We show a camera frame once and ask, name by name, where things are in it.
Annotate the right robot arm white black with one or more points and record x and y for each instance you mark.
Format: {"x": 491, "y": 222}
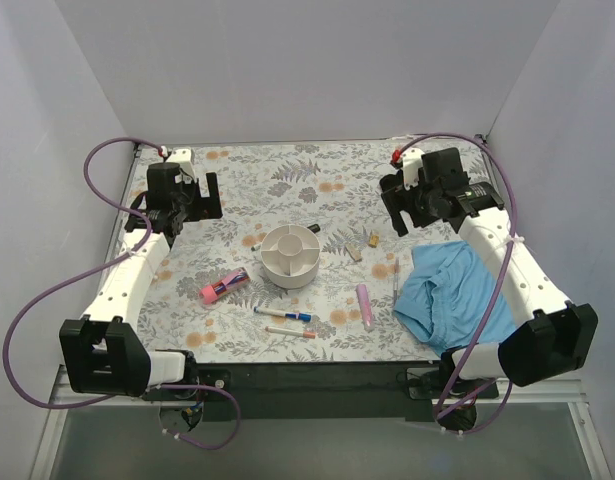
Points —
{"x": 553, "y": 335}

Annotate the thin purple gel pen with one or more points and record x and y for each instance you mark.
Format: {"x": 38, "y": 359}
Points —
{"x": 395, "y": 283}

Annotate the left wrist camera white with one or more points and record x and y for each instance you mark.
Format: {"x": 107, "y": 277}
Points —
{"x": 184, "y": 157}

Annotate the light blue shorts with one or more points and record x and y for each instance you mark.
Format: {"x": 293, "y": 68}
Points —
{"x": 444, "y": 298}

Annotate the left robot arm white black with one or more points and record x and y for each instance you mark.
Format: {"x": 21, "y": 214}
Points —
{"x": 102, "y": 351}

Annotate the orange capped white marker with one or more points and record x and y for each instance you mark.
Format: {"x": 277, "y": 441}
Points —
{"x": 290, "y": 332}

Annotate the blue capped white marker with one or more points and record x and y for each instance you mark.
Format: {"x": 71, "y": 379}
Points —
{"x": 304, "y": 317}

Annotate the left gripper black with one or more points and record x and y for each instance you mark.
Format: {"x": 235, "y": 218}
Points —
{"x": 209, "y": 196}

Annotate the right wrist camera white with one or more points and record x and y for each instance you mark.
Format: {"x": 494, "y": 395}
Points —
{"x": 408, "y": 162}

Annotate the pink pack of pens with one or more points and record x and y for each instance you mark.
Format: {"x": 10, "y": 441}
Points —
{"x": 232, "y": 281}

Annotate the floral table mat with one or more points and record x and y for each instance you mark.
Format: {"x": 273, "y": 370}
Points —
{"x": 262, "y": 187}

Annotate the purple highlighter pen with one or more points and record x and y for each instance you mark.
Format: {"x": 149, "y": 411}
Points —
{"x": 365, "y": 307}

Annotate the grey speckled eraser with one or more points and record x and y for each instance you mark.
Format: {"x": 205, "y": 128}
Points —
{"x": 353, "y": 252}

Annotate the yellow eraser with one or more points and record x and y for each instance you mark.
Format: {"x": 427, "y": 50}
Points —
{"x": 373, "y": 240}

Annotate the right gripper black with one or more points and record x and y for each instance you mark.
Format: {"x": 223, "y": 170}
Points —
{"x": 396, "y": 200}

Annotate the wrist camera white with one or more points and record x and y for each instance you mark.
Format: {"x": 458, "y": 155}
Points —
{"x": 408, "y": 162}
{"x": 184, "y": 157}

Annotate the white round divided organizer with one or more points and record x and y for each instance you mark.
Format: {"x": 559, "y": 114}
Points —
{"x": 290, "y": 256}

